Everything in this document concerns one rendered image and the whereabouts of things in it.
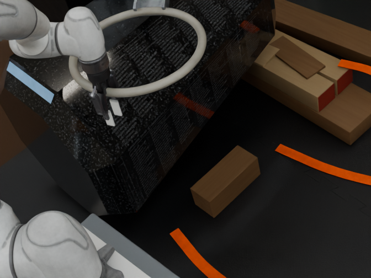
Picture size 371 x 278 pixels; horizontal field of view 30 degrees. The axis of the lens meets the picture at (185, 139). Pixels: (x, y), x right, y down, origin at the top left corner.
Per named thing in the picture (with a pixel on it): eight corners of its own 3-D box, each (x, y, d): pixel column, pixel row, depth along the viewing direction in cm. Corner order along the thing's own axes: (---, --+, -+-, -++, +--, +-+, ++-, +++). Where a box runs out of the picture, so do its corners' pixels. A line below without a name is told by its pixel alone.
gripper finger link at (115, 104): (109, 100, 233) (110, 98, 234) (114, 115, 238) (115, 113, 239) (116, 101, 232) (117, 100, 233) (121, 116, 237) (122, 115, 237)
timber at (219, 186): (214, 218, 296) (209, 202, 287) (194, 204, 303) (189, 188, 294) (260, 174, 307) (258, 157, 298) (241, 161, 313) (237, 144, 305)
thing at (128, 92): (91, 15, 265) (89, 8, 263) (216, 8, 253) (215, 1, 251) (52, 100, 232) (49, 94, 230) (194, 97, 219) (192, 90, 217)
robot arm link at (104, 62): (110, 45, 217) (115, 60, 221) (86, 42, 221) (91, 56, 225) (96, 63, 212) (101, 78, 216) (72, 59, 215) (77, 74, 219)
